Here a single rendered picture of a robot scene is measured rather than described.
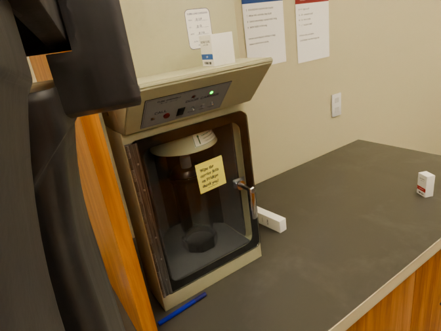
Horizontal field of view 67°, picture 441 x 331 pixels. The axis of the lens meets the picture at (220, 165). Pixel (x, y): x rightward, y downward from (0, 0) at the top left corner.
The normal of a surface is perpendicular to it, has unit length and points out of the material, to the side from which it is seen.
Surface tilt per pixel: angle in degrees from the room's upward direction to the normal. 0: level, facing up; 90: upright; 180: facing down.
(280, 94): 90
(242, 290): 0
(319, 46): 90
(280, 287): 0
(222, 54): 90
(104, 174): 90
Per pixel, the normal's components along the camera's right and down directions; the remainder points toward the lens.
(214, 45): 0.50, 0.26
